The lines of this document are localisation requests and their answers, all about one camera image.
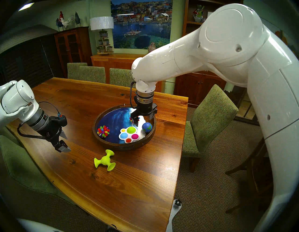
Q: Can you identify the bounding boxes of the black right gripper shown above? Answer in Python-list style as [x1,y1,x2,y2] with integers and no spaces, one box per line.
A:
[130,103,158,124]

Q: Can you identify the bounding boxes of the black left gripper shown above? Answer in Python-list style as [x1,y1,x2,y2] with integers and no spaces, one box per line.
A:
[40,116,71,153]

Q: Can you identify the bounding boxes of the white pop bubble toy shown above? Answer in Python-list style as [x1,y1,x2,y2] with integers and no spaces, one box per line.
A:
[119,126,140,143]

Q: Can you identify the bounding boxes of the lime green suction cup toy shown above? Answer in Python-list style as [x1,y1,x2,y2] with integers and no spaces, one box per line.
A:
[94,150,116,172]

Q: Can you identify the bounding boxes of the round wooden blue resin tray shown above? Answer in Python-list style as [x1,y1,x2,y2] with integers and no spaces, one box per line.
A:
[93,105,157,151]

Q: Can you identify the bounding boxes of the green upholstered chair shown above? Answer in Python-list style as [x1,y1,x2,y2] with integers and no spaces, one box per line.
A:
[182,84,239,173]
[0,126,75,206]
[79,66,106,84]
[109,68,136,87]
[67,62,88,80]

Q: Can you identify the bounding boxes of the dark wood bookshelf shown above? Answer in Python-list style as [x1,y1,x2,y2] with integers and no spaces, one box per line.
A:
[174,0,227,108]

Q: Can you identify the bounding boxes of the light wood sideboard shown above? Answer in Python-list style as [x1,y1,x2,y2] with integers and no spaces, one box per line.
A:
[91,53,164,93]

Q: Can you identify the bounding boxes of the wooden dining table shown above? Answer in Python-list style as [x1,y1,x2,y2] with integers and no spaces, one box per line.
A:
[6,77,189,232]

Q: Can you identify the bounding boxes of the tiered plant stand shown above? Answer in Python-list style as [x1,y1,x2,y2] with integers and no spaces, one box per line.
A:
[96,29,114,55]

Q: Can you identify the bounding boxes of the dark window shutters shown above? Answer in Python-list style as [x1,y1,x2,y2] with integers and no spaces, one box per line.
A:
[0,25,59,89]

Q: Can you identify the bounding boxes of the dark wood glass cabinet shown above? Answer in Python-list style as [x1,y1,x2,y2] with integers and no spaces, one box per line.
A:
[54,26,93,79]

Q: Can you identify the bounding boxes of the wooden glass pane door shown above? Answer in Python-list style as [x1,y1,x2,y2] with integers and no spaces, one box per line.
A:
[234,85,260,126]

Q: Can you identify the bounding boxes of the white lamp shade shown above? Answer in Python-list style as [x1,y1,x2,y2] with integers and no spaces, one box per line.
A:
[90,16,114,31]

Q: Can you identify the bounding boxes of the colourful parrot figurine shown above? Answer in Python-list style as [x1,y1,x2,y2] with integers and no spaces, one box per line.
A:
[193,5,206,23]

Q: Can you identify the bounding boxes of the white rooster figurine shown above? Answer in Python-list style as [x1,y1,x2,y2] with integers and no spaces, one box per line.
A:
[56,11,75,31]

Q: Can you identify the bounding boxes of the dark wooden chair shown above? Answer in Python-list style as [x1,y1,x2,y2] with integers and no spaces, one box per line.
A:
[225,138,274,214]

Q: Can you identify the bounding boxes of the ceiling light panel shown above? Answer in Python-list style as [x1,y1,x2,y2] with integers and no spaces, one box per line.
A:
[18,2,35,11]

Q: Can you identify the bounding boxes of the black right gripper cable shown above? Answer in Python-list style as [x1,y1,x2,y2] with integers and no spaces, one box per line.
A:
[130,81,139,109]

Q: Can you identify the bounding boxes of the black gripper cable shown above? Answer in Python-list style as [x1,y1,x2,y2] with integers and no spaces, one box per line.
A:
[130,81,139,109]
[16,101,67,140]

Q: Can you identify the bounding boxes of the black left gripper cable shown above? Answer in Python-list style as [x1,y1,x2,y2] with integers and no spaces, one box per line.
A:
[16,101,67,140]

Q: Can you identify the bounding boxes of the harbour town wall picture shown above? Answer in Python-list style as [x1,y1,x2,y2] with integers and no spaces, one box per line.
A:
[110,0,173,50]

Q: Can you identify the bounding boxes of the white metal bracket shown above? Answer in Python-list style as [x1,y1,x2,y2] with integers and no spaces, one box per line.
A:
[165,200,182,232]

